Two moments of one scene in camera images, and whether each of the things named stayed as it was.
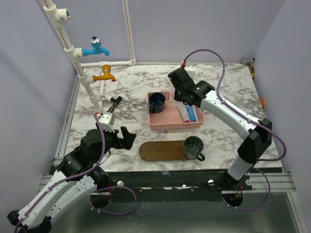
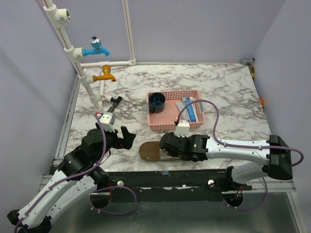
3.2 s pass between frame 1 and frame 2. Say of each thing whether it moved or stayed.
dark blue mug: stayed
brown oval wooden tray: stayed
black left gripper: stayed
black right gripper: moved
